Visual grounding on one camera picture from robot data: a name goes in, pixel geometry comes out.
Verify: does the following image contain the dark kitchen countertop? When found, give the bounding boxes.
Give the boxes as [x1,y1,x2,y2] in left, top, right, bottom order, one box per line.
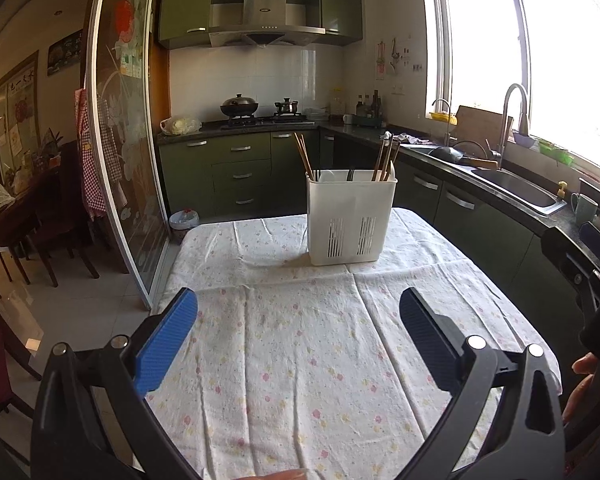
[157,119,600,261]

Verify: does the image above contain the black wok with lid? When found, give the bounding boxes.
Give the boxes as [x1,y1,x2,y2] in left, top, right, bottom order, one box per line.
[220,93,260,120]

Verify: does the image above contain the green mug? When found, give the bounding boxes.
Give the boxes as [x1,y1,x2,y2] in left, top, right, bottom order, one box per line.
[570,192,600,228]

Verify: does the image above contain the person's left hand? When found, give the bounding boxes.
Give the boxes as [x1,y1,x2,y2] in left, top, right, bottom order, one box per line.
[250,467,311,480]

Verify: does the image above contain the floral white tablecloth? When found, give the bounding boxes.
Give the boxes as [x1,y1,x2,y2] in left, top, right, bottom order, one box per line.
[145,207,563,480]

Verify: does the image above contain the plastic bag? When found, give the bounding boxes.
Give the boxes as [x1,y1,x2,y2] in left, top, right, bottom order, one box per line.
[160,116,202,136]

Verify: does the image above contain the person's right hand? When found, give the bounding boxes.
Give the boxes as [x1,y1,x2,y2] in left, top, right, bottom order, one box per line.
[561,351,600,427]

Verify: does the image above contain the wooden cutting board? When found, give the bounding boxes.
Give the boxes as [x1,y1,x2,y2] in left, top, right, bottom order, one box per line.
[452,105,515,161]

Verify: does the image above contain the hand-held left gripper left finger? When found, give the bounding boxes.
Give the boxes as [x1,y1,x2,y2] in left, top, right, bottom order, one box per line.
[30,287,206,480]

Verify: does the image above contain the wall hanging ornaments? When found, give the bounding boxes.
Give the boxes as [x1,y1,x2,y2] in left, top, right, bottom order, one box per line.
[375,37,401,81]

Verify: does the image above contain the red upholstered chair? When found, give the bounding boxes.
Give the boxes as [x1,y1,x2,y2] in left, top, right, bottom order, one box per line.
[0,320,36,421]

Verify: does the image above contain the steel range hood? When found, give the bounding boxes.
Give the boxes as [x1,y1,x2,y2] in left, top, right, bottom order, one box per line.
[209,0,327,50]

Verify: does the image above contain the kitchen window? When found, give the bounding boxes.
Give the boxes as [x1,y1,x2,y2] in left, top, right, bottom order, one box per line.
[427,0,600,181]

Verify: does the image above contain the stove side base cabinets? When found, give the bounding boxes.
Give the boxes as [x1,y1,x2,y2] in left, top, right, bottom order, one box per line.
[159,130,341,218]

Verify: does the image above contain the red checkered apron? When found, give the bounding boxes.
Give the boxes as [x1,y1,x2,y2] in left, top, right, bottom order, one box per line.
[74,87,118,221]

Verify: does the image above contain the green upper kitchen cabinets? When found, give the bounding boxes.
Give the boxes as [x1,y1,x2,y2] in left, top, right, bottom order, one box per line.
[157,0,365,51]

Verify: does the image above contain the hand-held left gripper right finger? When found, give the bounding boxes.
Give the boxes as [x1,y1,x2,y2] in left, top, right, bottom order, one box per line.
[399,287,567,480]

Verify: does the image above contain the painted sliding glass door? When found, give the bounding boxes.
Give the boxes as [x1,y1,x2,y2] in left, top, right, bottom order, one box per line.
[85,0,173,311]

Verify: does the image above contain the framed calligraphy wall poster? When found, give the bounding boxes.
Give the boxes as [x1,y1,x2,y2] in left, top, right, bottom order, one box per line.
[0,52,40,173]

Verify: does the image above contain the black frying pan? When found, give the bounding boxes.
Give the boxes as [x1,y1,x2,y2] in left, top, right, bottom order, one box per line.
[427,146,498,170]

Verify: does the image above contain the small steel faucet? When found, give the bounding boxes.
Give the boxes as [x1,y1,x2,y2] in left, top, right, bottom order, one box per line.
[431,99,453,146]

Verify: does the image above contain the white plastic utensil holder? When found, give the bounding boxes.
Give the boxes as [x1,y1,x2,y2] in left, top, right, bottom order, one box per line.
[306,169,398,267]

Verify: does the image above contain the small trash bin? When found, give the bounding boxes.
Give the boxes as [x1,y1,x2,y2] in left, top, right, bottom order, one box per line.
[169,209,200,242]

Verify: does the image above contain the green condiment rack with bottles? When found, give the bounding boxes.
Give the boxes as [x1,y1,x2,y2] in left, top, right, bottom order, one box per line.
[352,90,387,128]

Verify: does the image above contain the green bowls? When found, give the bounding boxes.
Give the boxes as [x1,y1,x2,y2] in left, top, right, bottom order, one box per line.
[537,139,576,167]

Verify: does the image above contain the gas stove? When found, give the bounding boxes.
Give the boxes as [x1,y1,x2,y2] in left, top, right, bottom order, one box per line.
[222,115,316,128]

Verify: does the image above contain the dark wooden chair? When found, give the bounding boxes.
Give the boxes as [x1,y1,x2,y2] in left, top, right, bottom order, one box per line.
[27,140,101,288]

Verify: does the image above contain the dark wooden dining table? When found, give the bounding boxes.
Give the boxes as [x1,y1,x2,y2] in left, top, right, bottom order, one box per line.
[0,170,61,271]

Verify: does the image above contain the crumpled dish cloth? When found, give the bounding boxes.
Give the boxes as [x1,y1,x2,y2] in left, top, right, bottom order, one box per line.
[380,130,431,145]

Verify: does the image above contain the steel kitchen sink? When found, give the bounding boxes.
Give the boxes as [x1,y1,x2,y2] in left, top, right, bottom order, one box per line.
[410,145,567,217]

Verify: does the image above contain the tall steel faucet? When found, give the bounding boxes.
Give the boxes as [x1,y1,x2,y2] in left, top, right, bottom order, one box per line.
[495,83,531,171]

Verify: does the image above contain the dark framed wall picture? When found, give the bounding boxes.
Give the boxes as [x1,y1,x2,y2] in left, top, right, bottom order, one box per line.
[47,30,83,77]

